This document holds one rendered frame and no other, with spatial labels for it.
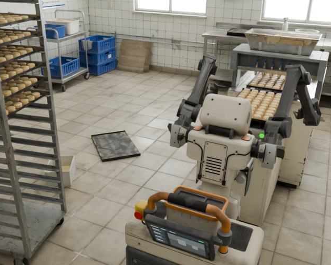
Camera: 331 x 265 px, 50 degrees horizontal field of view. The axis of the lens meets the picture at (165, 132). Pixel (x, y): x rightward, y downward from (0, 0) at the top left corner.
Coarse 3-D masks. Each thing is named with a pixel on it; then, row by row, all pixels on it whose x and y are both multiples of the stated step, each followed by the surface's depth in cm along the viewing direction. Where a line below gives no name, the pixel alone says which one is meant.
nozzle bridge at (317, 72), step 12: (240, 48) 291; (240, 60) 294; (252, 60) 290; (276, 60) 282; (288, 60) 278; (300, 60) 274; (312, 60) 262; (324, 60) 259; (240, 72) 312; (264, 72) 284; (276, 72) 280; (312, 72) 273; (324, 72) 262
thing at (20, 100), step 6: (18, 96) 209; (24, 96) 209; (30, 96) 209; (36, 96) 213; (12, 102) 200; (18, 102) 200; (24, 102) 202; (6, 108) 191; (12, 108) 191; (6, 114) 187
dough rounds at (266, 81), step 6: (258, 78) 304; (264, 78) 306; (270, 78) 311; (276, 78) 307; (282, 78) 306; (252, 84) 289; (258, 84) 289; (264, 84) 291; (270, 84) 289; (276, 84) 290; (282, 84) 297
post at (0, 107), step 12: (0, 84) 173; (0, 96) 174; (0, 108) 176; (0, 120) 179; (12, 156) 189; (12, 168) 191; (12, 180) 194; (24, 216) 207; (24, 228) 208; (24, 240) 212
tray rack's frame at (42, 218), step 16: (0, 208) 258; (32, 208) 259; (48, 208) 259; (16, 224) 242; (32, 224) 243; (48, 224) 243; (0, 240) 228; (16, 240) 228; (32, 240) 228; (16, 256) 220
